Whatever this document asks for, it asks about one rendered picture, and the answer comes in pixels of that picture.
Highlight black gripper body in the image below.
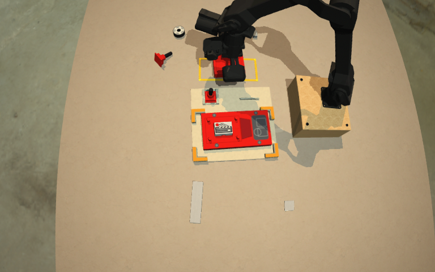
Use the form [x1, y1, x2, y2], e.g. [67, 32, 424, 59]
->
[223, 39, 246, 82]

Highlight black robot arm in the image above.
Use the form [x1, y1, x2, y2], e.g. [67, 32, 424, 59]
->
[195, 0, 359, 109]

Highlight black toy tyre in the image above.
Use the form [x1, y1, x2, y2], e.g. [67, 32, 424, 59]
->
[173, 26, 185, 38]

